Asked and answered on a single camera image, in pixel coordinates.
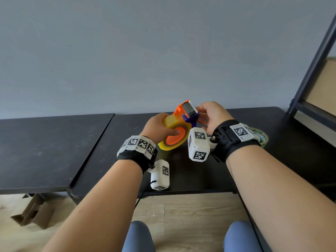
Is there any person's right hand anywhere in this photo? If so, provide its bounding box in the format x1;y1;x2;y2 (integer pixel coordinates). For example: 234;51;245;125
197;101;234;136

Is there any person's left hand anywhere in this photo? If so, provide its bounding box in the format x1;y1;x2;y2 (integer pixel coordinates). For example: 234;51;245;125
139;112;182;145

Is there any yellow tape roll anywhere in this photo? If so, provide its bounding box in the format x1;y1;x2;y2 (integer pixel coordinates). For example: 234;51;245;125
157;114;194;151

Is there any orange and blue tape dispenser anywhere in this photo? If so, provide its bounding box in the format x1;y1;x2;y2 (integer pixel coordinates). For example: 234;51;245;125
164;99;200;146

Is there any green printed tape roll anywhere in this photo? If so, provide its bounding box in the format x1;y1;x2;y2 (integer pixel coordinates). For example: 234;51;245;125
248;127;269;149

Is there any person's right forearm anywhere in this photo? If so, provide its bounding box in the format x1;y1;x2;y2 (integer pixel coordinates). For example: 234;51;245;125
225;145;336;252

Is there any person's left forearm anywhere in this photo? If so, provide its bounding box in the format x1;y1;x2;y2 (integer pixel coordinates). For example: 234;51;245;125
42;159;144;252

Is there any person's left leg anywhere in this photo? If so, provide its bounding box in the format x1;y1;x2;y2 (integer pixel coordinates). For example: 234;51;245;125
121;220;156;252

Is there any person's leg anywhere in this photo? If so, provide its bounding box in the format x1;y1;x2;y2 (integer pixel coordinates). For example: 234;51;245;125
223;220;263;252
121;220;156;252

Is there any person's right leg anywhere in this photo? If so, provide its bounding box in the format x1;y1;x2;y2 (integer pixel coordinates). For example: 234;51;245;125
223;220;263;252

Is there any left wristband with markers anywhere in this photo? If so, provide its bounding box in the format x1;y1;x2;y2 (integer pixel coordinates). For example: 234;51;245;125
116;135;158;174

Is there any wristband with markers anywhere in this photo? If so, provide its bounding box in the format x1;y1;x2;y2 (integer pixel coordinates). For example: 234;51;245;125
210;119;262;163
116;135;158;174

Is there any right wristband with markers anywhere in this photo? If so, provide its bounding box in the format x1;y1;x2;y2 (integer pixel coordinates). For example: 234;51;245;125
210;119;262;163

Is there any cardboard box on shelf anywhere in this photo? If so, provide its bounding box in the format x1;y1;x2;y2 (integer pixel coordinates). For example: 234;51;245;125
304;59;336;117

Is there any brown cardboard piece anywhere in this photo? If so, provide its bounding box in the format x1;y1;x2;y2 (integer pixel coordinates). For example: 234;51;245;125
10;193;56;230

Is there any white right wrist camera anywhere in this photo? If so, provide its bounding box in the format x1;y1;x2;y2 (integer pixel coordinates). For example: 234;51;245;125
187;127;217;162

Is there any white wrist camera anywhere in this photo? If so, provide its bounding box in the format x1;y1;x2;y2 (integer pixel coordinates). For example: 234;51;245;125
147;159;170;191
187;127;217;162

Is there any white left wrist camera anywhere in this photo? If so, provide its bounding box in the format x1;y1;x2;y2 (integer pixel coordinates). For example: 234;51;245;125
147;159;170;191

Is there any black left camera cable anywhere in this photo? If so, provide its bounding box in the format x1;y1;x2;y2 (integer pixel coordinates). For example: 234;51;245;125
134;181;157;209

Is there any black metal shelf frame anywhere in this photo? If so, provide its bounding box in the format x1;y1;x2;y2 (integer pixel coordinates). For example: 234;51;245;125
285;14;336;139

